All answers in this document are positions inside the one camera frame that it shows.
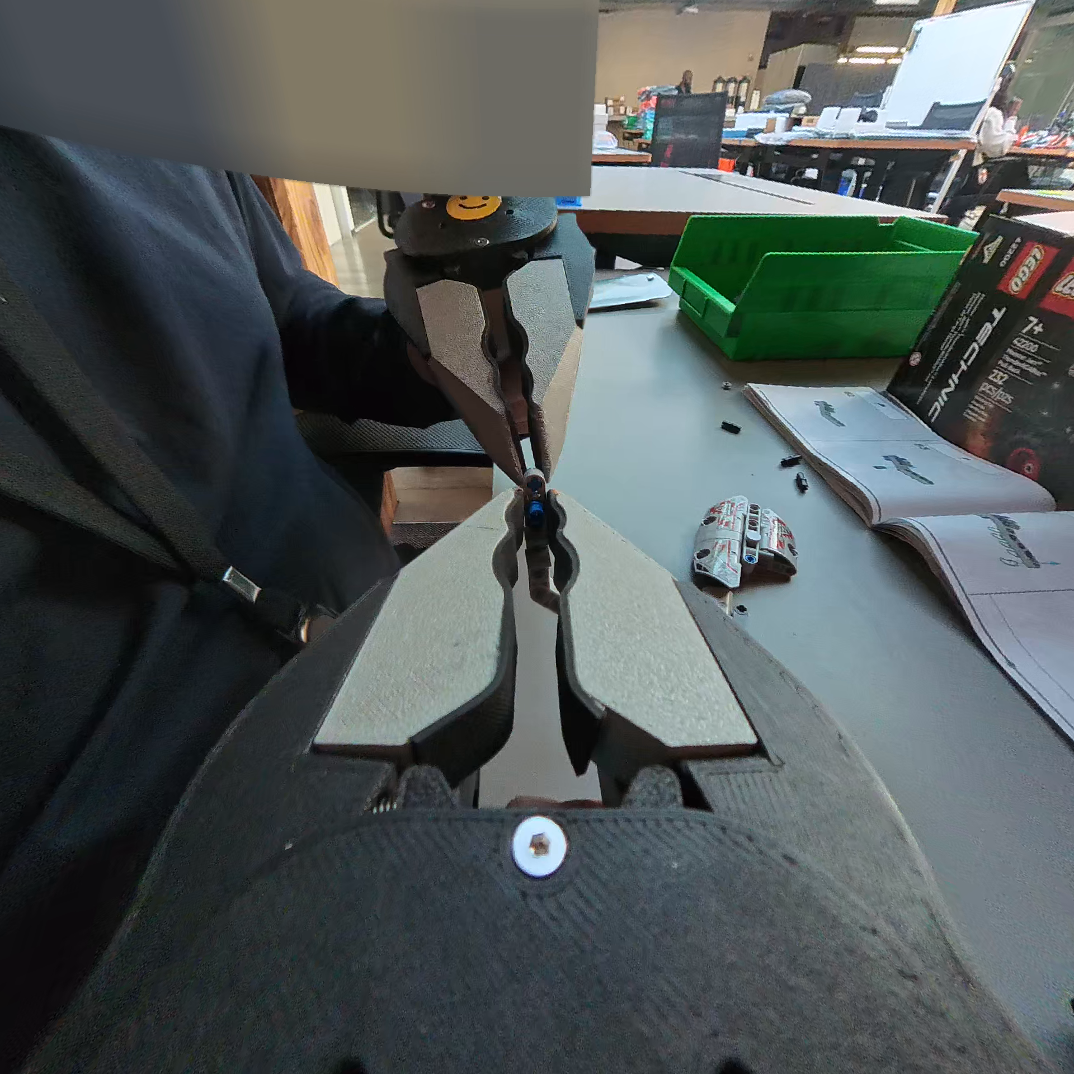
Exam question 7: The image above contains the clear plastic bag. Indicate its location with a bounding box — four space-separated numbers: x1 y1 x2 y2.
587 271 674 313

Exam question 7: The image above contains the person's left forearm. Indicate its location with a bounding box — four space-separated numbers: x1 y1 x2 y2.
277 277 458 429

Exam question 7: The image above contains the black lego set box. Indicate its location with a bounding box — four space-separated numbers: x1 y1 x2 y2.
887 214 1074 510

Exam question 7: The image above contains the person in dark clothes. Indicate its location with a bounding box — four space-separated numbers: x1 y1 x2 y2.
0 126 404 1067

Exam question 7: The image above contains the lego instruction booklet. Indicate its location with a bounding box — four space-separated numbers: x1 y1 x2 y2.
742 381 1074 743

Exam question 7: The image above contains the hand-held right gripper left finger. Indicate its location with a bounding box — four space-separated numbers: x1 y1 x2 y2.
312 489 520 787

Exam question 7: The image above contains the person's left hand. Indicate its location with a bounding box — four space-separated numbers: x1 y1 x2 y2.
406 338 461 399

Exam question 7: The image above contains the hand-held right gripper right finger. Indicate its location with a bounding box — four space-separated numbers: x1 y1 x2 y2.
547 491 761 776

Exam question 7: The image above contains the wooden wall panel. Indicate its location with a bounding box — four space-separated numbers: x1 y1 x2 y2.
252 175 338 286

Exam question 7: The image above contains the whiteboard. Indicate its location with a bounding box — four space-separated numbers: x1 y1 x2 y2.
879 0 1038 131

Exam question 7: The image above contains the grey red lego panel assembly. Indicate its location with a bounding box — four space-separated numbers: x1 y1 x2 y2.
692 495 798 590

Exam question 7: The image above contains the green plastic bin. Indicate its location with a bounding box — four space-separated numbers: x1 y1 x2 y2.
668 214 980 364

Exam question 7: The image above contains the black shoulder strap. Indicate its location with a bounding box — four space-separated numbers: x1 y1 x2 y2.
0 268 341 647

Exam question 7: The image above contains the wooden-edged grey table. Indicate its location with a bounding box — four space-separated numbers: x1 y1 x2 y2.
579 165 949 248

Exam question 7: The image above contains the black office chair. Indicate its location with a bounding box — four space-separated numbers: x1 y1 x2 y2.
650 91 729 169

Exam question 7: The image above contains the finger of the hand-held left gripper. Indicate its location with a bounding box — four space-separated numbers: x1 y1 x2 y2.
503 257 586 481
415 281 530 488

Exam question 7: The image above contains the long background table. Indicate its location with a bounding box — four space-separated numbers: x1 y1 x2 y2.
722 130 978 206

